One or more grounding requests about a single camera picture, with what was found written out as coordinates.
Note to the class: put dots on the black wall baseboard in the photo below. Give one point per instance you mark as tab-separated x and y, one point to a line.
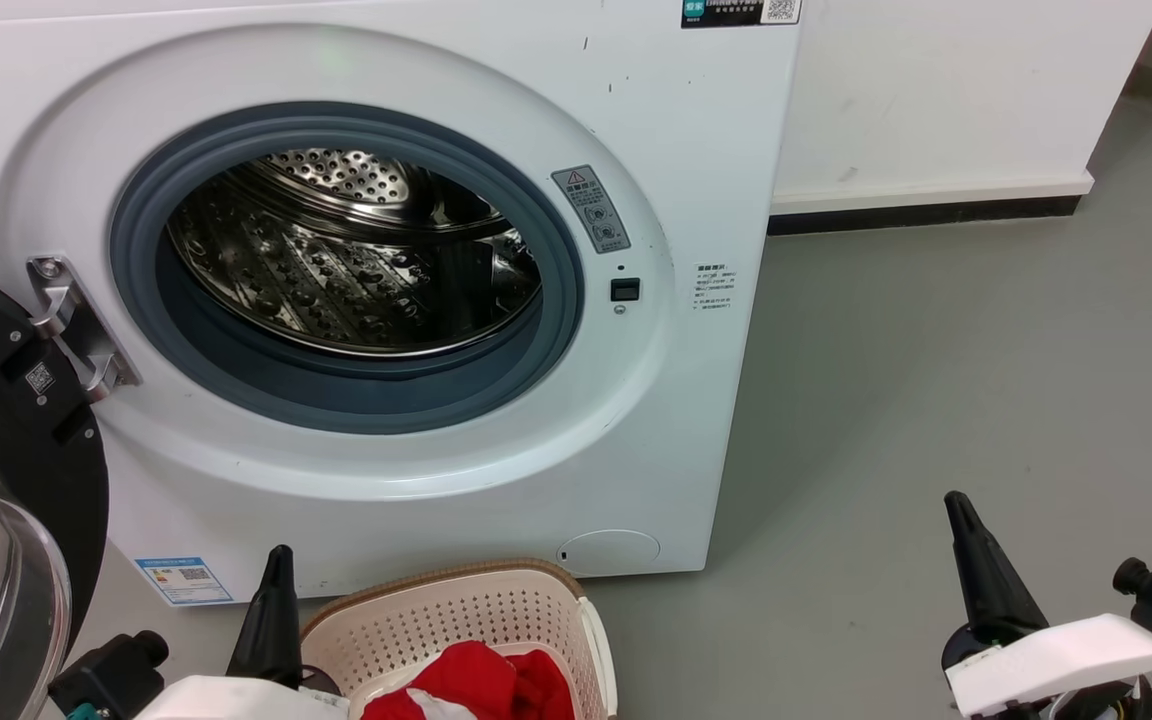
926	214

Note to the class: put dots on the stainless steel washing machine drum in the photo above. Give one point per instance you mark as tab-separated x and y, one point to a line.
336	260

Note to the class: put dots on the red and white garment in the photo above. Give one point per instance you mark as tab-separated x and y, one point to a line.
476	680

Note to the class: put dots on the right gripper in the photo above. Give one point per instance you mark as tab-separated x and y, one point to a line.
966	648

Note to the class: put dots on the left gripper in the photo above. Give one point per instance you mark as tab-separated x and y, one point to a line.
321	683

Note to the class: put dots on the grey warning sticker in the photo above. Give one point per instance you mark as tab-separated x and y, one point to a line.
591	210

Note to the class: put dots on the small QR sticker on door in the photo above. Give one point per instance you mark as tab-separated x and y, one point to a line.
40	378

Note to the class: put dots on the grey rubber door gasket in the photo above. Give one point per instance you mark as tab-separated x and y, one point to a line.
356	400

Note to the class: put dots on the blue energy label sticker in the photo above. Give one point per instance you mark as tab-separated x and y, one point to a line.
184	581

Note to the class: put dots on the silver metal door hinge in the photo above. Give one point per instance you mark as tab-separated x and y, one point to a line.
71	315

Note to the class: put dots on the cream perforated laundry basket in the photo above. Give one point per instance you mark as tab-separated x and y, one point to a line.
456	610

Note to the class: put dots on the white front-load washing machine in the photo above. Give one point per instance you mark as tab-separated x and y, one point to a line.
676	150

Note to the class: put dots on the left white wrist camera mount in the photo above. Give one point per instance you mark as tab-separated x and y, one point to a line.
226	700

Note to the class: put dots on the black QR code sticker label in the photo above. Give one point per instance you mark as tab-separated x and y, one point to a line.
726	12

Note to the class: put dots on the round white filter cover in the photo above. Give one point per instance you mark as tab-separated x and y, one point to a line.
608	553

